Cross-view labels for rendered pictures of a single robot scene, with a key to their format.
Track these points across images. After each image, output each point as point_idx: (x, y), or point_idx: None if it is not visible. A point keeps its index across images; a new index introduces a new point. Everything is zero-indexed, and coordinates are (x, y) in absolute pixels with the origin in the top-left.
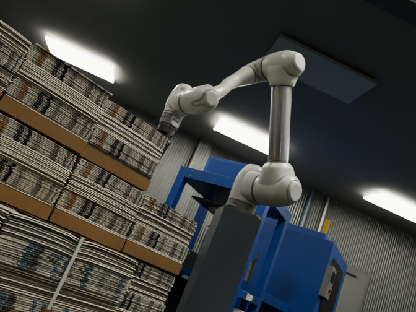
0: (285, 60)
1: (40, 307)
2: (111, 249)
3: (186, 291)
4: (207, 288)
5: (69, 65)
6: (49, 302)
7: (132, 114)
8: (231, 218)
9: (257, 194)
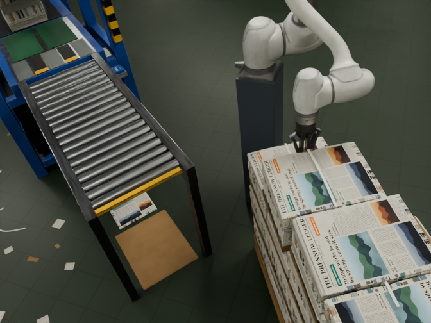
0: None
1: None
2: (425, 231)
3: (251, 145)
4: (277, 134)
5: (424, 234)
6: None
7: (373, 173)
8: (276, 86)
9: (291, 54)
